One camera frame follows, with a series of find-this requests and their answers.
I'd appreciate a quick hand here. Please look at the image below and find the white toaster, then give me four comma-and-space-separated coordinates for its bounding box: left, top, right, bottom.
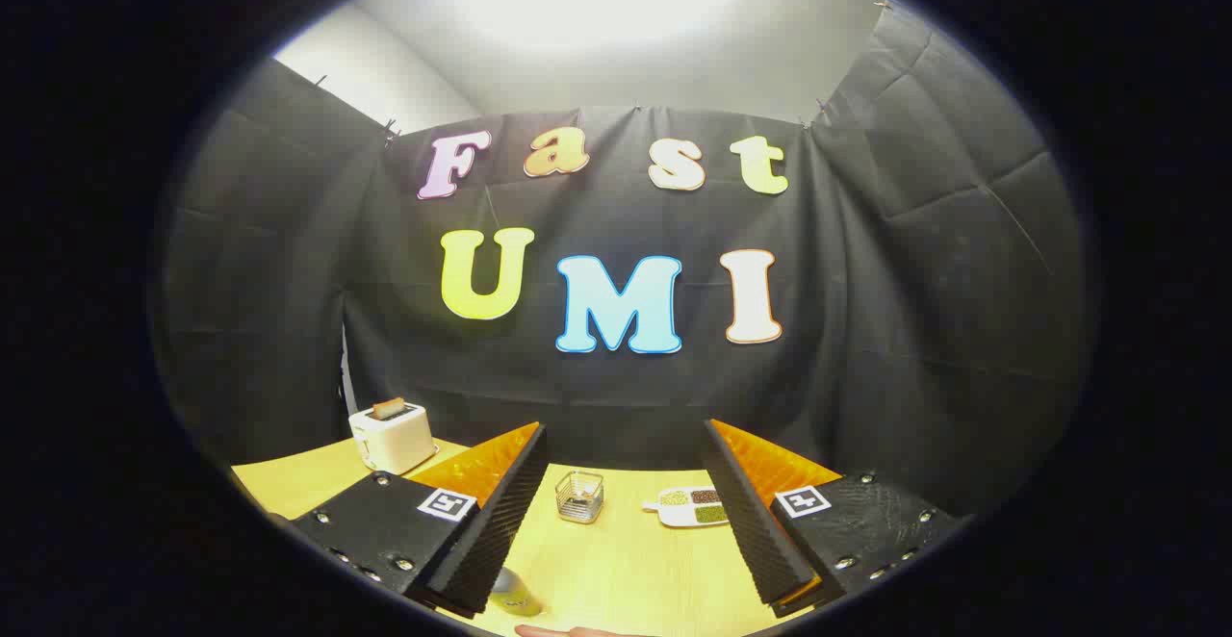
348, 402, 440, 476

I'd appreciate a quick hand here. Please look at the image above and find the square wire mesh holder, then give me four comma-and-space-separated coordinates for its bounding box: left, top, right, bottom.
555, 471, 605, 525

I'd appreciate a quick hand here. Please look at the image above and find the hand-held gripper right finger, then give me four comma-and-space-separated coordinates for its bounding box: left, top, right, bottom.
701, 418, 973, 619

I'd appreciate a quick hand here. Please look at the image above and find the silver bottle with green label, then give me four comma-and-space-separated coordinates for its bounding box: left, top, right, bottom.
489, 567, 546, 618

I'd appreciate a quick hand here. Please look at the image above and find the black backdrop cloth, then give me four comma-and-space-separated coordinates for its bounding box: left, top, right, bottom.
154, 2, 1098, 522

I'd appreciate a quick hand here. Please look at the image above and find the white divided dish of beans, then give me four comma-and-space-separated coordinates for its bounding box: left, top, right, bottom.
642, 486, 732, 529

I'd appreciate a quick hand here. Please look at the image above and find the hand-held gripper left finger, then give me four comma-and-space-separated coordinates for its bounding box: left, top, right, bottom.
289, 422, 550, 619

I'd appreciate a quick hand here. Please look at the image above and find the wooden table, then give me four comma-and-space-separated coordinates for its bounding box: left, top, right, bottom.
231, 437, 819, 637

